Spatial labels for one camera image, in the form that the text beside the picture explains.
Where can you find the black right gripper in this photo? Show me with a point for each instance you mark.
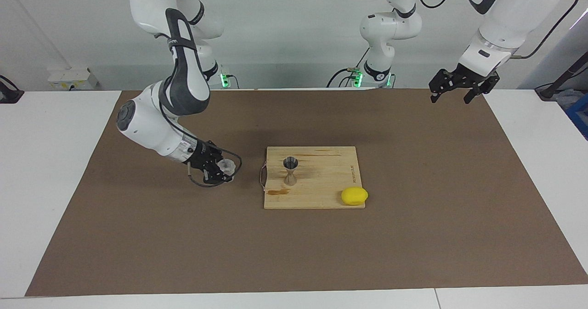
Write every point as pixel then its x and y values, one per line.
pixel 204 160

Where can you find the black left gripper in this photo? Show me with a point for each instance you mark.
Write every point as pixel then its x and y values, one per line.
pixel 473 77

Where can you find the clear plastic cup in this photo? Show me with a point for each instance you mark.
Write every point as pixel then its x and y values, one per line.
pixel 228 165

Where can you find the steel jigger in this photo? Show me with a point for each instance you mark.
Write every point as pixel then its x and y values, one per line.
pixel 290 179

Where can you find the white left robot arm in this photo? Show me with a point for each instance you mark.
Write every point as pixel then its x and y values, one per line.
pixel 514 15

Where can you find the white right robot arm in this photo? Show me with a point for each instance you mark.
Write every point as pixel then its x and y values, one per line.
pixel 147 125

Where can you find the black stand pole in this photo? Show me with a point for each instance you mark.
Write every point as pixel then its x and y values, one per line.
pixel 546 91

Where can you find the brown table mat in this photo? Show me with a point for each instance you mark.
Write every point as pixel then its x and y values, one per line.
pixel 183 244

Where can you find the clear plastic bag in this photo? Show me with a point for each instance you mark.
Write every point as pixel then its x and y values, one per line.
pixel 567 98

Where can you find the bamboo cutting board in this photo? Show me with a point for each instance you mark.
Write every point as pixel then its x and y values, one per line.
pixel 330 180

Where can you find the yellow lemon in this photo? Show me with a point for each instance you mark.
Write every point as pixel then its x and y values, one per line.
pixel 353 196

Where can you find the black clamp base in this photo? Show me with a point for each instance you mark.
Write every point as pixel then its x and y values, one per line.
pixel 9 95

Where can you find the white wall socket box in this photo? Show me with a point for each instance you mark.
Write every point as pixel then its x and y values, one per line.
pixel 69 77

